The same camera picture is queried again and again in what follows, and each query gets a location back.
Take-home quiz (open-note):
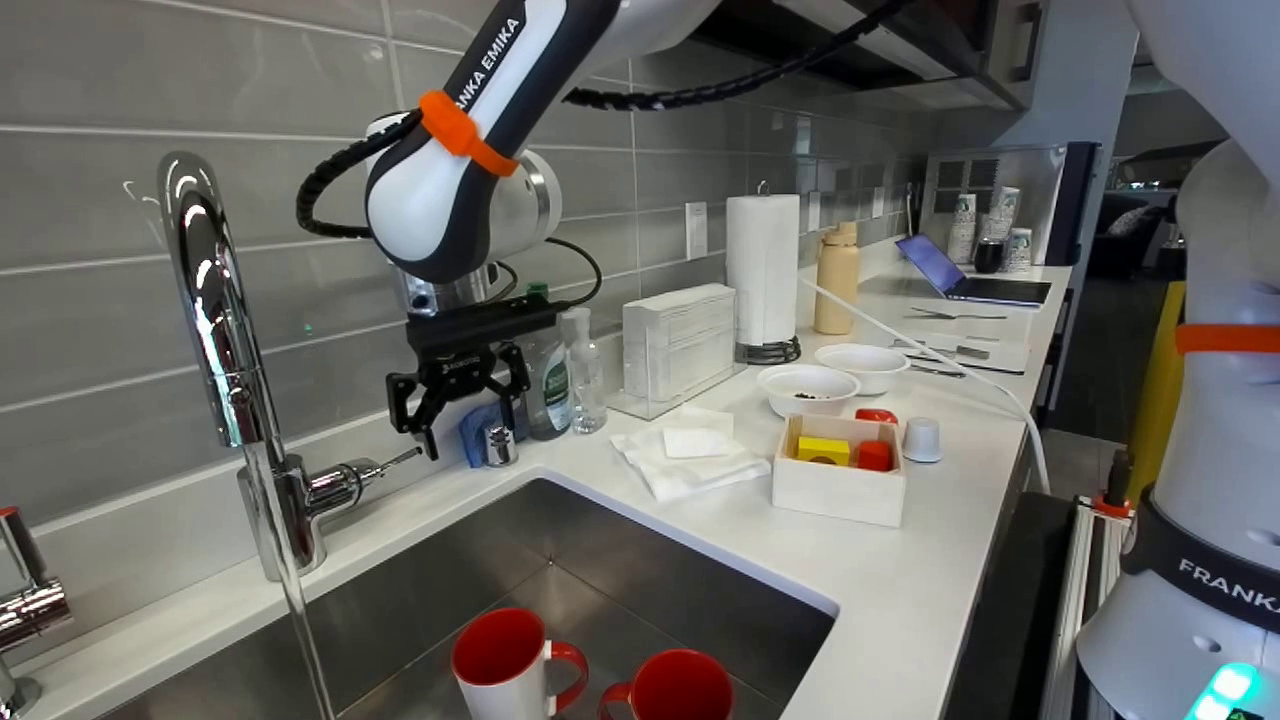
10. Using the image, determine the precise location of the blue sponge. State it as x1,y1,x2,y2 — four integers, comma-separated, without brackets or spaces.
459,401,523,469

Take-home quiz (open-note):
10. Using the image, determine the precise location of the steel sink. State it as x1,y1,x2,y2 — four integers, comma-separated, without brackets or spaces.
95,477,837,720

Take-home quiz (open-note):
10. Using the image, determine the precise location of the range hood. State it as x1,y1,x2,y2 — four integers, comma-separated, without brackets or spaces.
688,0,1048,112

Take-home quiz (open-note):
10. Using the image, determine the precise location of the stack of papers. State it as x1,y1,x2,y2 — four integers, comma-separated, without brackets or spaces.
888,304,1033,378

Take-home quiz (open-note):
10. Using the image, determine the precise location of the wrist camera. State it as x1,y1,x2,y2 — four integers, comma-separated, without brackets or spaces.
404,294,563,353

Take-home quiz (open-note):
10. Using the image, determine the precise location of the wooden box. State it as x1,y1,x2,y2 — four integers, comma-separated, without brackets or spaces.
771,412,908,529

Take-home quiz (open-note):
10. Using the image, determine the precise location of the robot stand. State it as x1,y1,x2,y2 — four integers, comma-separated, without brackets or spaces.
1038,488,1133,720

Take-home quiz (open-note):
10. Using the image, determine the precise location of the small chrome tap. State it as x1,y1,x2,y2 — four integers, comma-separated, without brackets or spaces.
0,506,74,717

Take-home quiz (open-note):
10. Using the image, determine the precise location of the beige bottle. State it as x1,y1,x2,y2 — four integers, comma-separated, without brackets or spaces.
813,221,862,337

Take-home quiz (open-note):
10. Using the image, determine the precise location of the paper towel roll on holder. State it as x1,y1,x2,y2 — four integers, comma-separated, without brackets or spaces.
725,193,803,366

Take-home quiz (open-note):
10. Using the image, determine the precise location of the white mug red inside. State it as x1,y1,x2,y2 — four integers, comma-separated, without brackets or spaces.
451,607,590,720
597,648,736,720

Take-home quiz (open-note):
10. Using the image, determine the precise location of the laptop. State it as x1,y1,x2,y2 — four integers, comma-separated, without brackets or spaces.
894,233,1054,308

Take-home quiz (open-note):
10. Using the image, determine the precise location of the yellow post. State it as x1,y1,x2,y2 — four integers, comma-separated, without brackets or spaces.
1126,279,1187,503

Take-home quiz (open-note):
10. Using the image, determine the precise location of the stack of paper cups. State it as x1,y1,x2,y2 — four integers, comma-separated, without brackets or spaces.
985,185,1022,243
947,192,978,265

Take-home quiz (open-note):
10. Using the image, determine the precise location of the green dish soap bottle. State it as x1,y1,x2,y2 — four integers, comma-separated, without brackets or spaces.
518,284,574,442

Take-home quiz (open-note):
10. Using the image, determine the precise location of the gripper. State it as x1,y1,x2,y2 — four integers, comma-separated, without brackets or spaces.
386,338,532,462

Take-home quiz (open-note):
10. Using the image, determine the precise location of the heap of white napkins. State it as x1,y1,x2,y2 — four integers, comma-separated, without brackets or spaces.
609,404,772,502

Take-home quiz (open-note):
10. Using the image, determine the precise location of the white cable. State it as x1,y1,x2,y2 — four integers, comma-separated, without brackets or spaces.
800,277,1052,497

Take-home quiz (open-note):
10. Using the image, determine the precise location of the small white cup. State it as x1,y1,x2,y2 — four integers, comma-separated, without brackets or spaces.
901,416,944,464

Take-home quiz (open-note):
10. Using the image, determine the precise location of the chrome tap lever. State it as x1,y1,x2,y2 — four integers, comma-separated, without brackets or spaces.
306,446,423,517

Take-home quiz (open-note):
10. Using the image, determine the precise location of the clear pump bottle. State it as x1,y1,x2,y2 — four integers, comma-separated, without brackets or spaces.
559,306,609,435

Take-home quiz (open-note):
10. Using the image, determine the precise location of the white bowl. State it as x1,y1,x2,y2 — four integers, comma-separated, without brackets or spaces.
814,342,912,397
756,363,862,420

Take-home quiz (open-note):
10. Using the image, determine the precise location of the yellow block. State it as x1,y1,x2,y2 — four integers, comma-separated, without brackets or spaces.
796,435,852,468

